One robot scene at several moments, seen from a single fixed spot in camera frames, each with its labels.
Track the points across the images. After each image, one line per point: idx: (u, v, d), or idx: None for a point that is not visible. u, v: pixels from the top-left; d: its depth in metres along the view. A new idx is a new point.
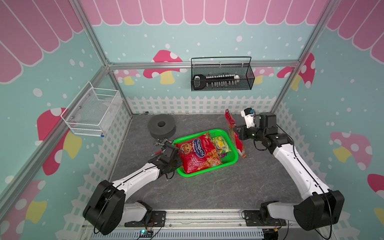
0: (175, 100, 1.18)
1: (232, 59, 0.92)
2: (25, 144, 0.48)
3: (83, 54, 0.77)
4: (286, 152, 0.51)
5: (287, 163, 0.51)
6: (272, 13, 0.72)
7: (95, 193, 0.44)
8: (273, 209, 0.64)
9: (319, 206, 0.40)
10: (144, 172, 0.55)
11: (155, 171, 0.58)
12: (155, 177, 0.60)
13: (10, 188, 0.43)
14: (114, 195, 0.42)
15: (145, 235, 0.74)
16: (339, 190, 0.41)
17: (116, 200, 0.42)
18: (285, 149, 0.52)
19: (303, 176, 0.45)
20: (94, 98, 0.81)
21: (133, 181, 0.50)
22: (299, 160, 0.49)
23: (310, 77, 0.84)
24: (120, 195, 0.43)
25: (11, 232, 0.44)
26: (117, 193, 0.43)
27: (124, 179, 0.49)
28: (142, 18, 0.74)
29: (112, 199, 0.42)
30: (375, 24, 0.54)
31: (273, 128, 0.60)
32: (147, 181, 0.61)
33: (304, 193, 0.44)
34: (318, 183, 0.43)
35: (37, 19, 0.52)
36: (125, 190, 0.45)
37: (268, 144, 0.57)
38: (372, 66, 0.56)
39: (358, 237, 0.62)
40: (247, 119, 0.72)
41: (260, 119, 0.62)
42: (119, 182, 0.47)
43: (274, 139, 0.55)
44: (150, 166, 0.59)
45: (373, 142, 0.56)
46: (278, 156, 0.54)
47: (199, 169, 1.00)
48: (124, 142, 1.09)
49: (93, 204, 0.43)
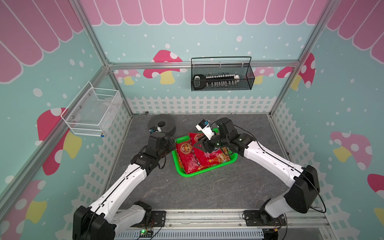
0: (175, 100, 1.18)
1: (232, 59, 0.92)
2: (25, 144, 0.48)
3: (83, 54, 0.77)
4: (255, 150, 0.53)
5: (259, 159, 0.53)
6: (272, 13, 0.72)
7: (75, 222, 0.40)
8: (273, 211, 0.63)
9: (306, 188, 0.42)
10: (125, 181, 0.48)
11: (139, 173, 0.51)
12: (143, 177, 0.54)
13: (10, 188, 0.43)
14: (95, 221, 0.38)
15: (145, 235, 0.74)
16: (310, 165, 0.46)
17: (98, 226, 0.38)
18: (252, 147, 0.54)
19: (278, 167, 0.48)
20: (95, 98, 0.81)
21: (114, 197, 0.44)
22: (268, 153, 0.51)
23: (310, 77, 0.84)
24: (102, 220, 0.39)
25: (11, 232, 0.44)
26: (96, 218, 0.39)
27: (103, 198, 0.43)
28: (142, 18, 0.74)
29: (94, 226, 0.38)
30: (375, 24, 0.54)
31: (233, 131, 0.61)
32: (135, 187, 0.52)
33: (288, 181, 0.46)
34: (292, 167, 0.46)
35: (37, 18, 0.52)
36: (105, 212, 0.41)
37: (237, 149, 0.57)
38: (372, 66, 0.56)
39: (358, 237, 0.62)
40: (205, 131, 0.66)
41: (219, 127, 0.62)
42: (97, 205, 0.42)
43: (239, 143, 0.56)
44: (133, 169, 0.52)
45: (373, 142, 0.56)
46: (250, 156, 0.56)
47: (199, 169, 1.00)
48: (124, 142, 1.09)
49: (77, 231, 0.40)
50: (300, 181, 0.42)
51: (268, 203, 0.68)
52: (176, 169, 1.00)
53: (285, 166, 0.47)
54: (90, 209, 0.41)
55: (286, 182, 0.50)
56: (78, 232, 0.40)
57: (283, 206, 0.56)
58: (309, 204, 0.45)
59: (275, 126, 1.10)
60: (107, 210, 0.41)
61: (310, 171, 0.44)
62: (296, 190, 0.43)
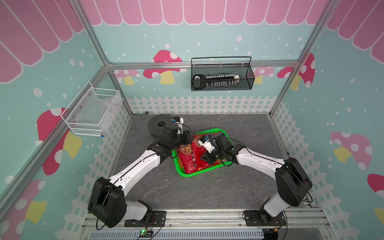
0: (175, 100, 1.18)
1: (232, 59, 0.92)
2: (25, 144, 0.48)
3: (82, 54, 0.76)
4: (244, 154, 0.61)
5: (249, 161, 0.59)
6: (272, 13, 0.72)
7: (94, 191, 0.43)
8: (271, 209, 0.63)
9: (288, 178, 0.46)
10: (142, 163, 0.52)
11: (155, 158, 0.55)
12: (156, 164, 0.57)
13: (10, 188, 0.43)
14: (112, 192, 0.41)
15: (145, 235, 0.74)
16: (292, 157, 0.50)
17: (114, 197, 0.41)
18: (242, 152, 0.62)
19: (263, 163, 0.53)
20: (95, 98, 0.81)
21: (131, 174, 0.47)
22: (255, 155, 0.58)
23: (310, 77, 0.84)
24: (118, 192, 0.41)
25: (11, 232, 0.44)
26: (114, 190, 0.42)
27: (122, 173, 0.47)
28: (142, 18, 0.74)
29: (111, 197, 0.41)
30: (375, 25, 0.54)
31: (228, 142, 0.70)
32: (148, 170, 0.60)
33: (272, 175, 0.52)
34: (275, 161, 0.51)
35: (37, 18, 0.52)
36: (123, 185, 0.44)
37: (231, 158, 0.65)
38: (372, 66, 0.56)
39: (358, 237, 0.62)
40: (206, 144, 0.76)
41: (215, 140, 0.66)
42: (116, 178, 0.45)
43: (232, 151, 0.65)
44: (149, 154, 0.55)
45: (373, 142, 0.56)
46: (242, 162, 0.63)
47: (199, 169, 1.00)
48: (124, 142, 1.09)
49: (94, 200, 0.43)
50: (282, 171, 0.46)
51: (268, 203, 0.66)
52: (176, 169, 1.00)
53: (268, 161, 0.53)
54: (109, 181, 0.44)
55: (272, 176, 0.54)
56: (94, 202, 0.43)
57: (280, 204, 0.57)
58: (301, 196, 0.46)
59: (275, 126, 1.11)
60: (124, 184, 0.44)
61: (293, 162, 0.48)
62: (281, 180, 0.47)
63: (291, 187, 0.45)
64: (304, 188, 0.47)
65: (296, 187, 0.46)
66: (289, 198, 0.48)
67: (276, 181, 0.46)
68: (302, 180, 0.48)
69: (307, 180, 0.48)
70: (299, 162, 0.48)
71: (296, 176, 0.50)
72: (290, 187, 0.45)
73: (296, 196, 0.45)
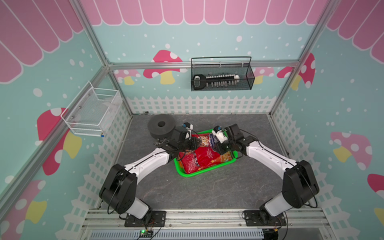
0: (175, 100, 1.18)
1: (232, 59, 0.92)
2: (25, 144, 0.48)
3: (83, 54, 0.77)
4: (255, 147, 0.59)
5: (259, 155, 0.58)
6: (272, 13, 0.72)
7: (108, 176, 0.46)
8: (272, 209, 0.63)
9: (296, 179, 0.45)
10: (154, 157, 0.56)
11: (165, 155, 0.59)
12: (165, 162, 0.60)
13: (10, 188, 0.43)
14: (127, 178, 0.44)
15: (145, 235, 0.74)
16: (305, 161, 0.48)
17: (129, 182, 0.43)
18: (253, 145, 0.60)
19: (273, 160, 0.52)
20: (95, 98, 0.81)
21: (144, 165, 0.51)
22: (267, 150, 0.56)
23: (310, 77, 0.84)
24: (132, 178, 0.44)
25: (11, 232, 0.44)
26: (128, 176, 0.44)
27: (135, 163, 0.50)
28: (142, 18, 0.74)
29: (125, 182, 0.44)
30: (375, 25, 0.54)
31: (239, 133, 0.69)
32: (158, 167, 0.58)
33: (281, 173, 0.50)
34: (286, 161, 0.50)
35: (37, 18, 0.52)
36: (137, 173, 0.47)
37: (240, 148, 0.64)
38: (372, 66, 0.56)
39: (358, 237, 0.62)
40: (219, 135, 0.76)
41: (226, 130, 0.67)
42: (130, 166, 0.48)
43: (243, 142, 0.63)
44: (160, 150, 0.60)
45: (373, 142, 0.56)
46: (252, 154, 0.61)
47: (199, 169, 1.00)
48: (124, 142, 1.09)
49: (107, 185, 0.46)
50: (292, 172, 0.45)
51: (268, 203, 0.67)
52: (176, 168, 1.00)
53: (279, 160, 0.51)
54: (124, 168, 0.47)
55: (280, 175, 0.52)
56: (107, 187, 0.45)
57: (281, 203, 0.57)
58: (304, 199, 0.45)
59: (275, 126, 1.11)
60: (137, 172, 0.47)
61: (305, 165, 0.47)
62: (288, 180, 0.46)
63: (297, 189, 0.44)
64: (312, 192, 0.46)
65: (302, 189, 0.45)
66: (292, 199, 0.47)
67: (284, 179, 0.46)
68: (310, 184, 0.47)
69: (315, 186, 0.47)
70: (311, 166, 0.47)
71: (304, 179, 0.49)
72: (295, 189, 0.45)
73: (299, 198, 0.45)
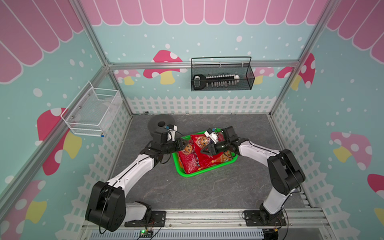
0: (175, 100, 1.18)
1: (232, 59, 0.92)
2: (26, 144, 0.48)
3: (83, 54, 0.77)
4: (244, 144, 0.66)
5: (246, 150, 0.65)
6: (272, 13, 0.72)
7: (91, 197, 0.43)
8: (270, 206, 0.64)
9: (278, 163, 0.49)
10: (138, 165, 0.54)
11: (149, 160, 0.57)
12: (151, 167, 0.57)
13: (10, 188, 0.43)
14: (113, 193, 0.42)
15: (145, 235, 0.74)
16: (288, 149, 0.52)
17: (116, 197, 0.41)
18: (243, 143, 0.67)
19: (260, 153, 0.58)
20: (95, 99, 0.82)
21: (129, 176, 0.49)
22: (256, 146, 0.62)
23: (310, 77, 0.84)
24: (120, 192, 0.42)
25: (11, 232, 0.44)
26: (115, 191, 0.42)
27: (119, 176, 0.48)
28: (142, 18, 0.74)
29: (112, 198, 0.41)
30: (375, 25, 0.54)
31: (234, 135, 0.75)
32: (144, 174, 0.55)
33: None
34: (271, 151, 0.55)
35: (38, 18, 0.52)
36: (122, 186, 0.45)
37: (234, 149, 0.70)
38: (372, 66, 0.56)
39: (358, 237, 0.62)
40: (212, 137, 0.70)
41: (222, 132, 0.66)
42: (114, 180, 0.46)
43: (236, 144, 0.69)
44: (143, 157, 0.58)
45: (373, 142, 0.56)
46: (243, 153, 0.68)
47: (199, 169, 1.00)
48: (124, 142, 1.09)
49: (93, 206, 0.43)
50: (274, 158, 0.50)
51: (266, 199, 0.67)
52: (176, 169, 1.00)
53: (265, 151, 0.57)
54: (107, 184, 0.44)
55: None
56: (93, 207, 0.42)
57: (277, 199, 0.58)
58: (289, 185, 0.48)
59: (275, 126, 1.11)
60: (123, 184, 0.45)
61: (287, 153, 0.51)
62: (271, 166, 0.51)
63: (279, 172, 0.49)
64: (297, 179, 0.49)
65: (284, 174, 0.49)
66: (278, 185, 0.51)
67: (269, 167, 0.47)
68: (294, 171, 0.51)
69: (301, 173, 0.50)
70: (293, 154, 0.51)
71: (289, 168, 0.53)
72: (278, 172, 0.49)
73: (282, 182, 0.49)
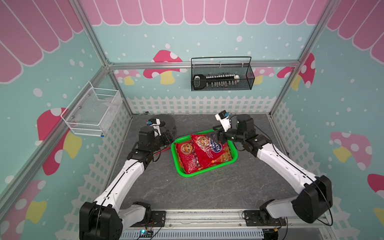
0: (175, 100, 1.18)
1: (232, 59, 0.92)
2: (25, 144, 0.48)
3: (82, 54, 0.76)
4: (269, 152, 0.53)
5: (272, 162, 0.53)
6: (272, 13, 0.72)
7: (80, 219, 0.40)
8: (274, 212, 0.63)
9: (315, 197, 0.41)
10: (126, 174, 0.50)
11: (138, 166, 0.53)
12: (141, 171, 0.56)
13: (10, 188, 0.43)
14: (104, 212, 0.39)
15: (146, 235, 0.74)
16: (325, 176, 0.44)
17: (108, 216, 0.39)
18: (266, 148, 0.54)
19: (290, 171, 0.47)
20: (95, 99, 0.82)
21: (118, 189, 0.45)
22: (282, 157, 0.51)
23: (310, 77, 0.84)
24: (110, 210, 0.40)
25: (11, 232, 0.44)
26: (105, 209, 0.40)
27: (107, 191, 0.44)
28: (142, 18, 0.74)
29: (103, 217, 0.39)
30: (375, 25, 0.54)
31: (251, 130, 0.60)
32: (135, 180, 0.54)
33: (297, 187, 0.46)
34: (305, 174, 0.45)
35: (38, 18, 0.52)
36: (113, 202, 0.42)
37: (251, 148, 0.58)
38: (372, 66, 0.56)
39: (358, 237, 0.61)
40: (223, 123, 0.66)
41: (238, 123, 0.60)
42: (103, 198, 0.43)
43: (255, 143, 0.57)
44: (131, 164, 0.53)
45: (373, 142, 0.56)
46: (262, 158, 0.56)
47: (199, 169, 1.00)
48: (124, 142, 1.09)
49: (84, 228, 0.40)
50: (310, 188, 0.42)
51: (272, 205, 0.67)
52: (176, 168, 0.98)
53: (296, 172, 0.46)
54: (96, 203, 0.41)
55: (296, 188, 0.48)
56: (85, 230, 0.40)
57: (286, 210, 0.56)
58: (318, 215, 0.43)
59: (275, 126, 1.11)
60: (113, 201, 0.42)
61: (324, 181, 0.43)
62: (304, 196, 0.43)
63: (314, 207, 0.41)
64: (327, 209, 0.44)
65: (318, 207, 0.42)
66: (303, 211, 0.45)
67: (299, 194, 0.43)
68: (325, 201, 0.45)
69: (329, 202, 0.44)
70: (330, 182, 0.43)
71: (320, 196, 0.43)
72: (312, 207, 0.41)
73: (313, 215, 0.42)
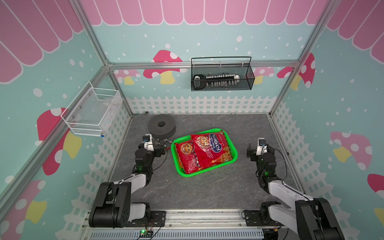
0: (175, 100, 1.18)
1: (232, 59, 0.92)
2: (25, 144, 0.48)
3: (82, 54, 0.76)
4: (277, 183, 0.61)
5: (279, 191, 0.59)
6: (272, 13, 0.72)
7: (100, 194, 0.45)
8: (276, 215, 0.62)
9: (307, 210, 0.44)
10: (134, 176, 0.59)
11: (142, 176, 0.64)
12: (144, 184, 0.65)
13: (10, 188, 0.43)
14: (122, 185, 0.47)
15: (145, 235, 0.74)
16: (325, 199, 0.45)
17: (125, 187, 0.46)
18: (276, 181, 0.62)
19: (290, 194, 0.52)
20: (95, 98, 0.81)
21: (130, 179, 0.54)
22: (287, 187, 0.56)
23: (310, 77, 0.84)
24: (127, 184, 0.47)
25: (11, 232, 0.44)
26: (121, 184, 0.47)
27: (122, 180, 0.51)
28: (142, 19, 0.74)
29: (121, 189, 0.46)
30: (375, 24, 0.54)
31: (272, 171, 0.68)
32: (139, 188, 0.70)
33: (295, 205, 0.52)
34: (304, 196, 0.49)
35: (38, 18, 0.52)
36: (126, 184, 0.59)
37: (263, 185, 0.67)
38: (372, 66, 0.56)
39: (358, 238, 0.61)
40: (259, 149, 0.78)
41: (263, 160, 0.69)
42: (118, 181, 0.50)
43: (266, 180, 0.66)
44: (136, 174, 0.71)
45: (373, 142, 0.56)
46: (272, 189, 0.63)
47: (199, 169, 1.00)
48: (124, 142, 1.09)
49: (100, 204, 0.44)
50: (304, 203, 0.45)
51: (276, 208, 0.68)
52: (176, 169, 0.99)
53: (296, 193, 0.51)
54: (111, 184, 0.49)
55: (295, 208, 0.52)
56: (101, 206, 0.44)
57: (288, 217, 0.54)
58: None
59: (275, 126, 1.11)
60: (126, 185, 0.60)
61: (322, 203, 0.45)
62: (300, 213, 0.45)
63: (308, 223, 0.42)
64: (331, 233, 0.41)
65: (315, 224, 0.42)
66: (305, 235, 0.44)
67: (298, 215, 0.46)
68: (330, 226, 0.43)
69: (337, 230, 0.42)
70: (329, 205, 0.44)
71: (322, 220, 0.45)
72: (307, 222, 0.42)
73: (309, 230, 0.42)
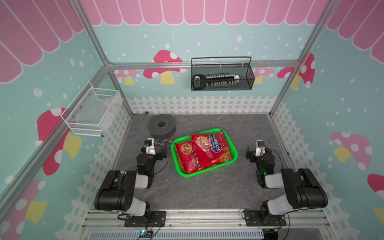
0: (175, 100, 1.18)
1: (233, 59, 0.92)
2: (25, 144, 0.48)
3: (82, 54, 0.77)
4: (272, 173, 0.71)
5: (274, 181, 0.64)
6: (272, 13, 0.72)
7: (107, 178, 0.49)
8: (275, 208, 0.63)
9: (292, 174, 0.50)
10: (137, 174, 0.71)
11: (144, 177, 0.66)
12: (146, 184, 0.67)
13: (10, 188, 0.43)
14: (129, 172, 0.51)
15: (145, 235, 0.74)
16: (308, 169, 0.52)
17: (133, 172, 0.51)
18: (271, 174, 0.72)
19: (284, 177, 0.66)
20: (94, 98, 0.81)
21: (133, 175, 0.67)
22: None
23: (310, 77, 0.84)
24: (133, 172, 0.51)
25: (11, 232, 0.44)
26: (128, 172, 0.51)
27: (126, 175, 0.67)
28: (142, 18, 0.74)
29: (128, 174, 0.50)
30: (375, 24, 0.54)
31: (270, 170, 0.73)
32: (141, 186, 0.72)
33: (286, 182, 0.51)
34: None
35: (38, 18, 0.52)
36: None
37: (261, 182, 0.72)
38: (372, 66, 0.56)
39: (358, 237, 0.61)
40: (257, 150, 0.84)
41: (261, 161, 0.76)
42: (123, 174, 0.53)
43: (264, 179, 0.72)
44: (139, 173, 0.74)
45: (373, 142, 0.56)
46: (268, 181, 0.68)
47: (199, 169, 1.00)
48: (124, 142, 1.09)
49: (107, 186, 0.47)
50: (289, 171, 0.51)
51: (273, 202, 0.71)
52: (176, 169, 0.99)
53: None
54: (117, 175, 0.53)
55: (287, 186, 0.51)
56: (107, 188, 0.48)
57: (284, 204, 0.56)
58: (306, 196, 0.45)
59: (275, 126, 1.10)
60: None
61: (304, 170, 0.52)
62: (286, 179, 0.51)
63: (293, 183, 0.48)
64: (314, 189, 0.47)
65: (299, 183, 0.48)
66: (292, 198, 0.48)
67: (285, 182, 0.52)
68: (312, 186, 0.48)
69: (318, 188, 0.47)
70: (310, 171, 0.51)
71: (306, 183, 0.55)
72: (292, 182, 0.48)
73: (294, 188, 0.47)
